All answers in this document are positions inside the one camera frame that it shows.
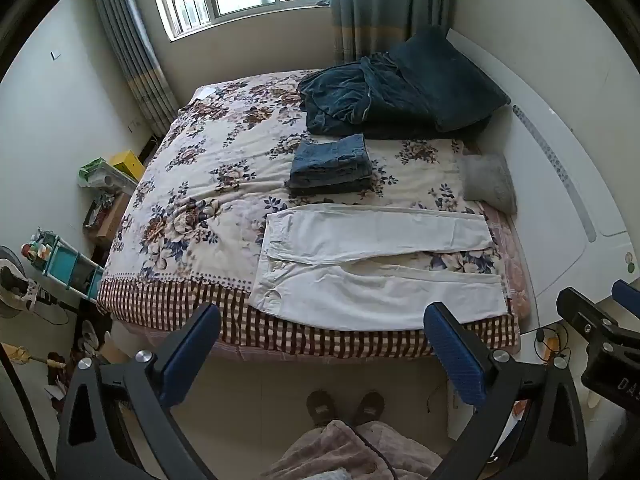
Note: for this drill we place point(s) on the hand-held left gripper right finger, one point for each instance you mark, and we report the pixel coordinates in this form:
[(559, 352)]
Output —
[(452, 355)]

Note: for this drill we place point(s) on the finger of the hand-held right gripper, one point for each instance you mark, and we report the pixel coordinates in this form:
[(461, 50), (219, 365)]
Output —
[(582, 315), (629, 295)]

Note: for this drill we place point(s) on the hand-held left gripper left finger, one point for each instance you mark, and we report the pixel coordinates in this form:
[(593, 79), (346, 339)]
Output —
[(192, 350)]

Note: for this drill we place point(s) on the white pants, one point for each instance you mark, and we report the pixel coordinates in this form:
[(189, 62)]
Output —
[(380, 290)]

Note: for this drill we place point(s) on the pink bed sheet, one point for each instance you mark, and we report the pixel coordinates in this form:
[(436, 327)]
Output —
[(517, 270)]

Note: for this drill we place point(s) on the person's brown right slipper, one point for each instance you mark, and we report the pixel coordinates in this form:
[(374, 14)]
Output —
[(369, 406)]

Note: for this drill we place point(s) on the person's brown slipper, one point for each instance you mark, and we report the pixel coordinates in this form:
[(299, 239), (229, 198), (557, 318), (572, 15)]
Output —
[(321, 407), (369, 406)]

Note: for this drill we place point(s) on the pale slippers pair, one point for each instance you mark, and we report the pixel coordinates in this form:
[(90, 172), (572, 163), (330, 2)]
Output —
[(89, 337)]

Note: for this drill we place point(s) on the floor clutter pile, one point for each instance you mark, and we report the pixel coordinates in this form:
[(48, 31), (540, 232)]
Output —
[(55, 365)]

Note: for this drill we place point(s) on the person's brown left slipper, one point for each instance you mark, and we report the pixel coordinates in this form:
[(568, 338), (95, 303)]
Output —
[(321, 407)]

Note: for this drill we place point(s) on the teal shelf rack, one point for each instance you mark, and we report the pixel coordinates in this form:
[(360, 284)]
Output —
[(70, 265)]

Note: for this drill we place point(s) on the cardboard box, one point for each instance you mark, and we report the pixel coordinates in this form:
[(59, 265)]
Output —
[(107, 215)]

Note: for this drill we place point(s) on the grey pillow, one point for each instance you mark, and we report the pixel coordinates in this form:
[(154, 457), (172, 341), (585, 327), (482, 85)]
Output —
[(487, 182)]

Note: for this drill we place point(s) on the white bed headboard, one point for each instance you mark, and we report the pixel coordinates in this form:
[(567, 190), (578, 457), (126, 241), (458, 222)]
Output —
[(560, 125)]

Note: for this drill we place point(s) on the clear plastic box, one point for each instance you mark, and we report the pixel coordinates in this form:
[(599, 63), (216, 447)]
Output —
[(112, 182)]

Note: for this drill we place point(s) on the standing fan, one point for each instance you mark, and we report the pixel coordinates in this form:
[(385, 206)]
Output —
[(15, 280)]

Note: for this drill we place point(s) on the yellow box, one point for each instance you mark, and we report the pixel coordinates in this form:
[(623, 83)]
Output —
[(127, 164)]

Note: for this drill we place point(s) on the green box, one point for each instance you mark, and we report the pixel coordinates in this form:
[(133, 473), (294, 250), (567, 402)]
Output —
[(92, 170)]

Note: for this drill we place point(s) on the stack of folded jeans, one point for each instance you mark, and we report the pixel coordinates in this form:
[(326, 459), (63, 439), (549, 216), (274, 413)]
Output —
[(330, 160)]

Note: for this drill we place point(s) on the white paper sheet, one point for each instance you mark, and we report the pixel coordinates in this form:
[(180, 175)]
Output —
[(203, 92)]

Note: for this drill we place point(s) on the dark blue pillow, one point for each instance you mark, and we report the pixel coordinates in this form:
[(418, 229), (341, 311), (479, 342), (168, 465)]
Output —
[(450, 80)]

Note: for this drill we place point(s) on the dark blue quilt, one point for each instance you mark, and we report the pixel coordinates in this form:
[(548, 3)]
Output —
[(350, 95)]

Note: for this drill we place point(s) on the grey blue curtain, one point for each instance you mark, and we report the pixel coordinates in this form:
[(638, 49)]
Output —
[(380, 5), (135, 55)]

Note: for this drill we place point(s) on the wall outlet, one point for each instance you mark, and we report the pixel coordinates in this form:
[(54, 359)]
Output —
[(134, 126)]

